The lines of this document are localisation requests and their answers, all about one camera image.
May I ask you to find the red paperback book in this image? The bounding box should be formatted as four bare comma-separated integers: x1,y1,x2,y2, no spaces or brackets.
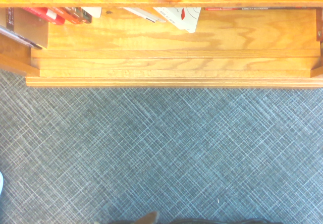
21,7,67,26

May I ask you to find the oak wooden bookshelf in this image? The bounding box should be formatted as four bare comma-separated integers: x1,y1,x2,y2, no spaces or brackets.
0,0,323,88

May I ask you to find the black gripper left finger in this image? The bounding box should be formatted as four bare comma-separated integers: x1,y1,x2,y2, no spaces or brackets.
108,219,142,224

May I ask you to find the grey thin booklet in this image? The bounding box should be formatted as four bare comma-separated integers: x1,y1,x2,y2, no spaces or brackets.
123,7,167,23

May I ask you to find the plain white book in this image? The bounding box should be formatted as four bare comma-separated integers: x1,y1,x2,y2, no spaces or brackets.
82,7,103,18

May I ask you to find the grey thin magazine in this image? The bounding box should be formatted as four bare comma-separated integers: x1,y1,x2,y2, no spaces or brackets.
0,24,43,51

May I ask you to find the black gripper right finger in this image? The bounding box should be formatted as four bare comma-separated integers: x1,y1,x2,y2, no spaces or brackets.
171,217,286,224

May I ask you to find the brown hardcover book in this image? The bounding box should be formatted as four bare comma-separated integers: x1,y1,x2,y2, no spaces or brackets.
4,7,49,49

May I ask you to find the white book with red lips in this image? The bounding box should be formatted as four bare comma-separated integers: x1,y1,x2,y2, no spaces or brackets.
153,7,202,34

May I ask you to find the dark spine book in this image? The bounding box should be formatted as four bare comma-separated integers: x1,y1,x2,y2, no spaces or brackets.
72,7,93,24

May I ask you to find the orange and dark red book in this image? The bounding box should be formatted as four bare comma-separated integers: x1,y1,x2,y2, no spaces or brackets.
50,7,84,25

